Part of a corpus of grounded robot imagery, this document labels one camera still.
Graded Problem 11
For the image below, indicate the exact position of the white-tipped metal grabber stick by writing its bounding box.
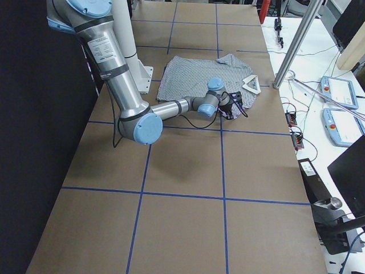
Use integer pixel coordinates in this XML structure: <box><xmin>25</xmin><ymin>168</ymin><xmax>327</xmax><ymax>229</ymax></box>
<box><xmin>287</xmin><ymin>70</ymin><xmax>364</xmax><ymax>122</ymax></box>

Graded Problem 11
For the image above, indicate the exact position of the near blue teach pendant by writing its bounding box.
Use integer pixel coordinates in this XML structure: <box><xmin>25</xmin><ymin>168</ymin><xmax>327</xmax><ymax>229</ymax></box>
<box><xmin>322</xmin><ymin>108</ymin><xmax>364</xmax><ymax>147</ymax></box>

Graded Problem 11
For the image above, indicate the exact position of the far blue teach pendant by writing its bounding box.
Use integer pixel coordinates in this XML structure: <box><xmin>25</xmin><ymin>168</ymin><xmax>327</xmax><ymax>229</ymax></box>
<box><xmin>320</xmin><ymin>76</ymin><xmax>359</xmax><ymax>110</ymax></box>

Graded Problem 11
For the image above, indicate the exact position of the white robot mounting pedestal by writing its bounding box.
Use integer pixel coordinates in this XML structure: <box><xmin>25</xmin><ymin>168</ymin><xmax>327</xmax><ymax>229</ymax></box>
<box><xmin>112</xmin><ymin>0</ymin><xmax>153</xmax><ymax>94</ymax></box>

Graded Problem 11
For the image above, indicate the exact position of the blue teach pendant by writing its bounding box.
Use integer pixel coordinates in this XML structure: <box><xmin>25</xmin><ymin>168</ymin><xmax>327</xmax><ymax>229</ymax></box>
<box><xmin>320</xmin><ymin>76</ymin><xmax>359</xmax><ymax>110</ymax></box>
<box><xmin>322</xmin><ymin>108</ymin><xmax>364</xmax><ymax>147</ymax></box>

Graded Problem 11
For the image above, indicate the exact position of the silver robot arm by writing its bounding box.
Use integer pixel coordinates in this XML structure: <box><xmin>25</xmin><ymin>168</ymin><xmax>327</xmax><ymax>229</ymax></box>
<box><xmin>46</xmin><ymin>1</ymin><xmax>243</xmax><ymax>145</ymax></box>

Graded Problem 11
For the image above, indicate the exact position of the black monitor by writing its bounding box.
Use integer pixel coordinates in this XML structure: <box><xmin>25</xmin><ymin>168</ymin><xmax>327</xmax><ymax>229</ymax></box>
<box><xmin>327</xmin><ymin>136</ymin><xmax>365</xmax><ymax>217</ymax></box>

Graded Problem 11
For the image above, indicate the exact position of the black grabber tool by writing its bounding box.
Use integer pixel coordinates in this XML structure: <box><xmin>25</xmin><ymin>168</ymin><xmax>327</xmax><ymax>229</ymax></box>
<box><xmin>274</xmin><ymin>17</ymin><xmax>284</xmax><ymax>48</ymax></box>

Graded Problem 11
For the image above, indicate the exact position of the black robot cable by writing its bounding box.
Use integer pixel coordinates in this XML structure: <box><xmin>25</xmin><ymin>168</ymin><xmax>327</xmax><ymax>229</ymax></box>
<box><xmin>112</xmin><ymin>82</ymin><xmax>249</xmax><ymax>148</ymax></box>

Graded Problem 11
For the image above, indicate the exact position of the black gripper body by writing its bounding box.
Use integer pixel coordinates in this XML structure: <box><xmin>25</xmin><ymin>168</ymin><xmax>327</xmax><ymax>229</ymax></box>
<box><xmin>218</xmin><ymin>95</ymin><xmax>242</xmax><ymax>119</ymax></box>

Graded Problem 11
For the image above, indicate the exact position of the aluminium frame post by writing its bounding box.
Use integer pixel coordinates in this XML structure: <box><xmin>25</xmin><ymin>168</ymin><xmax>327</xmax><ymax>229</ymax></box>
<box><xmin>273</xmin><ymin>0</ymin><xmax>323</xmax><ymax>89</ymax></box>

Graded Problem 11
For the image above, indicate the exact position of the black desktop box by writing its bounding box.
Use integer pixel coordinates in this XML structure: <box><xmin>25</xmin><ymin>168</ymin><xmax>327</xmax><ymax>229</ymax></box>
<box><xmin>298</xmin><ymin>158</ymin><xmax>350</xmax><ymax>255</ymax></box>

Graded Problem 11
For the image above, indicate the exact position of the striped polo shirt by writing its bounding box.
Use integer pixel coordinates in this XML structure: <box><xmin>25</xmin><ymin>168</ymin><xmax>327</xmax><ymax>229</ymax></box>
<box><xmin>157</xmin><ymin>54</ymin><xmax>261</xmax><ymax>116</ymax></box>

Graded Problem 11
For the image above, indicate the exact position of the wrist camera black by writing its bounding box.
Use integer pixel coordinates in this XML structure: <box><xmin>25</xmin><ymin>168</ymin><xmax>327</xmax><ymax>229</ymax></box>
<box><xmin>229</xmin><ymin>91</ymin><xmax>243</xmax><ymax>104</ymax></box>

